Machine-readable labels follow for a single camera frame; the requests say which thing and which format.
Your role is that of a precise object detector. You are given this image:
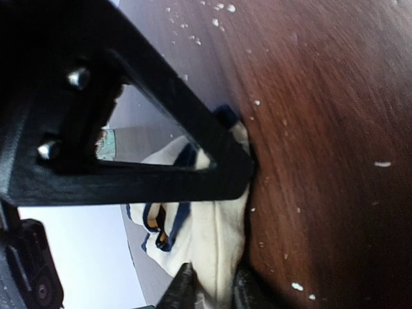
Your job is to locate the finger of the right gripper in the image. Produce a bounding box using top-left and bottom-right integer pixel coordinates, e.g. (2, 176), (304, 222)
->
(1, 1), (254, 206)

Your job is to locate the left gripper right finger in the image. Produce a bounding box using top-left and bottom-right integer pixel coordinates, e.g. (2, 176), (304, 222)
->
(232, 267), (267, 309)

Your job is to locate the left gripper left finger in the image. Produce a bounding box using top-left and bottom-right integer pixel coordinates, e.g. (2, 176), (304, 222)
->
(156, 263), (196, 309)

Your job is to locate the cream underwear navy trim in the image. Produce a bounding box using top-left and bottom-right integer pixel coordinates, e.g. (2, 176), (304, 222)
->
(125, 104), (252, 309)

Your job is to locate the white patterned ceramic mug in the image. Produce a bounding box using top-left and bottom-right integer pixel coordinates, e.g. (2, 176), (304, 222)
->
(95, 129), (116, 161)

